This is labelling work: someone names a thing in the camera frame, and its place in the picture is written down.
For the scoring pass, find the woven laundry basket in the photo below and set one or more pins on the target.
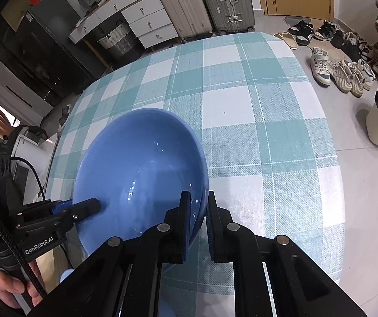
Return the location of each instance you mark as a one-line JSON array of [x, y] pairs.
[[116, 43]]

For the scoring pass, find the teal checked tablecloth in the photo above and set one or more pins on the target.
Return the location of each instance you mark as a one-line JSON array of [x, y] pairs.
[[241, 105]]

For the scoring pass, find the silver suitcase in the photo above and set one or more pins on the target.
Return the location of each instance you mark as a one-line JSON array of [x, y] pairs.
[[222, 3]]

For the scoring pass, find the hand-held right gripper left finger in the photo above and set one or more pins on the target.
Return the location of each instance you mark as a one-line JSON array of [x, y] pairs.
[[185, 224]]

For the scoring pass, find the blue bowl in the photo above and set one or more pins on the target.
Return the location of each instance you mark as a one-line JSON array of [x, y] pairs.
[[136, 171]]

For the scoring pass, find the scattered pairs of shoes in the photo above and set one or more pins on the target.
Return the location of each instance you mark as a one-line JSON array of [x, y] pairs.
[[340, 72]]

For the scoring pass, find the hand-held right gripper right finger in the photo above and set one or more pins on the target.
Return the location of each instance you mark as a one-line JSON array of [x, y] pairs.
[[210, 231]]

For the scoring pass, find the beige suitcase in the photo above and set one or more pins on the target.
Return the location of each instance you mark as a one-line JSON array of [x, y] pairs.
[[179, 3]]

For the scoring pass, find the grey fridge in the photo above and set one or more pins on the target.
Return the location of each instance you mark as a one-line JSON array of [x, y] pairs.
[[53, 29]]

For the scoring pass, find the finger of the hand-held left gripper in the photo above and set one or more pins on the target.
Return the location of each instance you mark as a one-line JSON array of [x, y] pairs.
[[62, 206], [86, 208]]

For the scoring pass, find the white desk with drawers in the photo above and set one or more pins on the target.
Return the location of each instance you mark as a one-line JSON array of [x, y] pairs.
[[142, 16]]

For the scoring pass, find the person's left hand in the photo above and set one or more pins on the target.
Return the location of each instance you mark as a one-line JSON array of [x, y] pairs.
[[7, 285]]

